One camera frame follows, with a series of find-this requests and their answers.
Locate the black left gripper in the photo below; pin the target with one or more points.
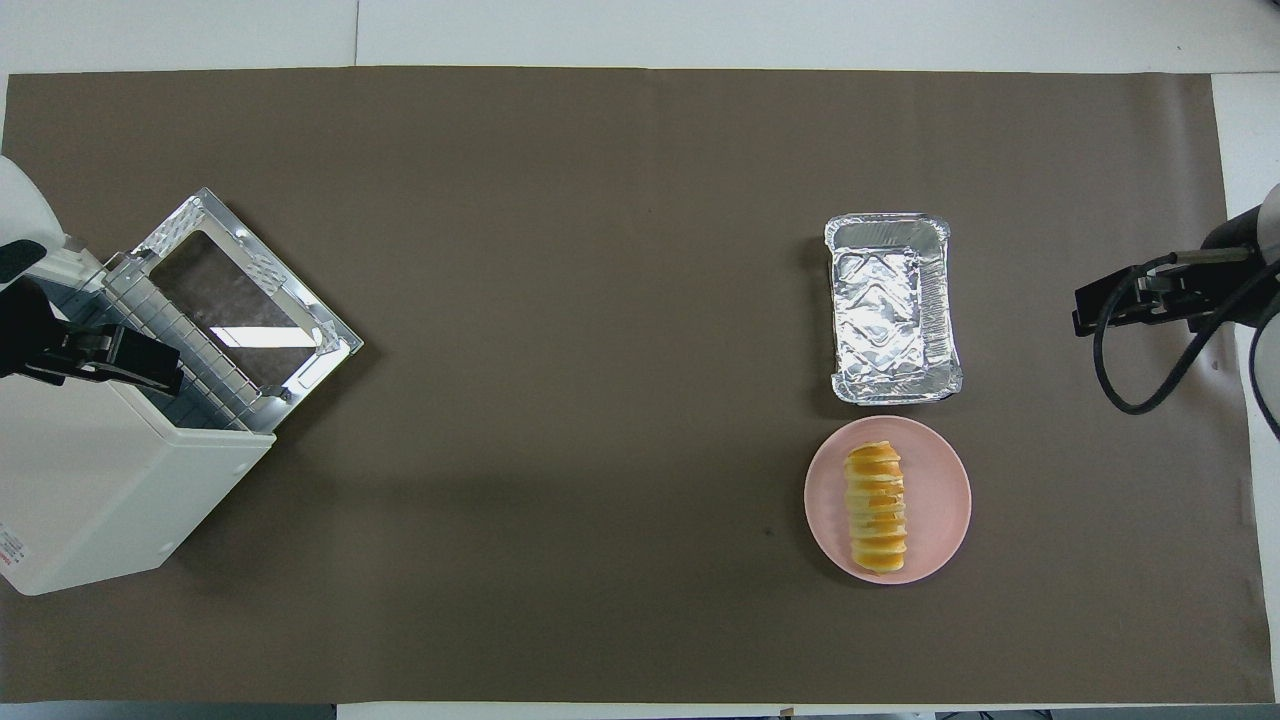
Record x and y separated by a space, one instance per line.
25 330

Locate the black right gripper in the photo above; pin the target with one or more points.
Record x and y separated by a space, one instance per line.
1230 280

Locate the aluminium foil tray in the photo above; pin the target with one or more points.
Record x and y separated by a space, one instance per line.
880 310

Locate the yellow sliced bread loaf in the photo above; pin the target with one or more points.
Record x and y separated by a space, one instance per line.
877 510

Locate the white toaster oven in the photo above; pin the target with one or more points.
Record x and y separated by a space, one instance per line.
100 480

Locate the glass oven door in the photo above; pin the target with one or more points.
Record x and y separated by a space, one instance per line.
240 290

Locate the pink round plate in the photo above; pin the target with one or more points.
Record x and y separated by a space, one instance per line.
940 500

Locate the brown table mat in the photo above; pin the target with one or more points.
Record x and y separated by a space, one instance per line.
640 300

